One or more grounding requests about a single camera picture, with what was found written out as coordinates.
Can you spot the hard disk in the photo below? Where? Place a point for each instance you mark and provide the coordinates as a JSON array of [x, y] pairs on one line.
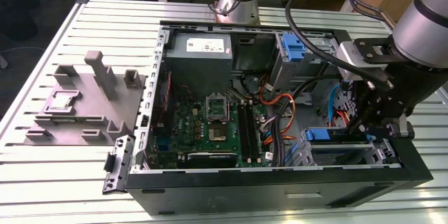
[[316, 134]]

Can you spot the black open PC case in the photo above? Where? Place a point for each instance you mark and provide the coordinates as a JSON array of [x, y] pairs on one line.
[[244, 190]]

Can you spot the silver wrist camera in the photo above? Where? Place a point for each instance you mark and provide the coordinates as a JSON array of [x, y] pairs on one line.
[[349, 53]]

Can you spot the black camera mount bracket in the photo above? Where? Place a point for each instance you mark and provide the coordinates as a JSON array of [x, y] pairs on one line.
[[367, 44]]

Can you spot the grey card retention bracket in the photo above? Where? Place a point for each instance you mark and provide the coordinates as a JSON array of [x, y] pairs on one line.
[[120, 155]]

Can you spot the metal drive cage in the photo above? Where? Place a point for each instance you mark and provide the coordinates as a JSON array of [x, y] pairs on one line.
[[287, 72]]

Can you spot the black RAM slot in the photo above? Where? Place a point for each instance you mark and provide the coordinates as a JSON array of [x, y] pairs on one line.
[[252, 129], [241, 129]]

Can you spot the blue drive latch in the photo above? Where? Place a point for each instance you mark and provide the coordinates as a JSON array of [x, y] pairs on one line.
[[293, 48]]

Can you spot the green RAM stick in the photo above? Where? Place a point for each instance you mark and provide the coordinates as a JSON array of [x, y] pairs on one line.
[[67, 122]]

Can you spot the CPU socket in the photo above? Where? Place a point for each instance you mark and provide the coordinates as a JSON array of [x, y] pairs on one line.
[[219, 133]]

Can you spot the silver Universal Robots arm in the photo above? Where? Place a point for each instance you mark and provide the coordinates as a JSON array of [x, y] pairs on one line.
[[427, 24]]

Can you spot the metal disk bay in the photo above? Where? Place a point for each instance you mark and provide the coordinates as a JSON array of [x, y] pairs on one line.
[[336, 145]]

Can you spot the silver CPU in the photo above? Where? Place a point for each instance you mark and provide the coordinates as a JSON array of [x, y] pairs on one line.
[[61, 102]]

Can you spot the locking lever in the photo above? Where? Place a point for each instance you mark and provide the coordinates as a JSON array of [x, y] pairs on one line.
[[229, 113]]

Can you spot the green motherboard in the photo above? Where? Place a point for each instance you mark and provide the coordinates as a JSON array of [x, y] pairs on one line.
[[188, 129]]

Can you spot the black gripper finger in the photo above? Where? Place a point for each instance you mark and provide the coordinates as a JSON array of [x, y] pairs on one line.
[[371, 100], [376, 130]]

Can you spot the black graphics card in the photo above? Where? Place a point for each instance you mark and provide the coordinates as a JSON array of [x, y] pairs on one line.
[[209, 159]]

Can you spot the grey parts rack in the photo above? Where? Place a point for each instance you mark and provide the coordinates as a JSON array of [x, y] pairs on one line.
[[87, 106]]

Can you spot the grey power supply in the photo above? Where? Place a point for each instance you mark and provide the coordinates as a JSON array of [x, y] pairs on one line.
[[199, 72]]

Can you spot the black office chair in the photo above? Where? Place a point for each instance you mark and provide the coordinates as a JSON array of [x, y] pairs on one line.
[[17, 11]]

